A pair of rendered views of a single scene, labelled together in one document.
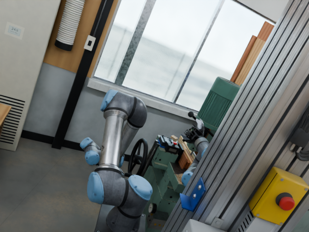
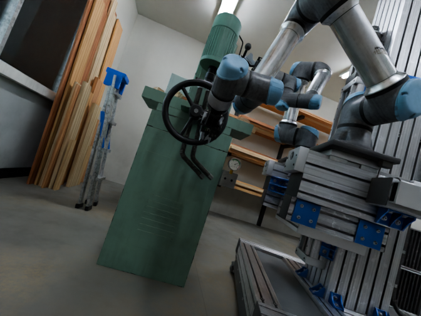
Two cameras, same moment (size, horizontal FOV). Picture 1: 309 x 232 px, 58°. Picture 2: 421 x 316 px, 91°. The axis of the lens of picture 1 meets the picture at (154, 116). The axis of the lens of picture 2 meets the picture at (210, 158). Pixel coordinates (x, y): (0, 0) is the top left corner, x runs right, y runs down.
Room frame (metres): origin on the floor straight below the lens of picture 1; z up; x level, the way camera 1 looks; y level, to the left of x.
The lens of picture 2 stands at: (1.32, 0.81, 0.57)
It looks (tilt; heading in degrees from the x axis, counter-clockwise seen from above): 5 degrees up; 284
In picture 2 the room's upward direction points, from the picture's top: 18 degrees clockwise
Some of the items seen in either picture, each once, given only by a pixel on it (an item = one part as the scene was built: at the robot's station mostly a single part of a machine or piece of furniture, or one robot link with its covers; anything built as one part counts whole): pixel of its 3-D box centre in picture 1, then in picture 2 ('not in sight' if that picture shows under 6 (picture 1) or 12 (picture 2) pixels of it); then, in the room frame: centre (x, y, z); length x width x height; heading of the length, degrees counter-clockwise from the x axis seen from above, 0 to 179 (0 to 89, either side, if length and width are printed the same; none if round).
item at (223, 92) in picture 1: (218, 103); (220, 45); (1.78, -0.34, 1.35); 0.18 x 0.18 x 0.31
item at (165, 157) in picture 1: (163, 153); (202, 101); (1.70, -0.16, 0.91); 0.15 x 0.14 x 0.09; 20
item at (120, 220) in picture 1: (126, 214); (351, 140); (1.04, -0.07, 0.87); 0.15 x 0.15 x 0.10
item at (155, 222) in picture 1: (157, 220); (227, 179); (1.48, -0.29, 0.58); 0.12 x 0.08 x 0.08; 110
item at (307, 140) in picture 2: not in sight; (306, 137); (1.12, -0.56, 0.98); 0.13 x 0.12 x 0.14; 164
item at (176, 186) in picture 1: (172, 161); (198, 113); (1.73, -0.24, 0.87); 0.61 x 0.30 x 0.06; 20
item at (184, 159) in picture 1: (180, 155); not in sight; (1.72, -0.27, 0.94); 0.20 x 0.01 x 0.08; 20
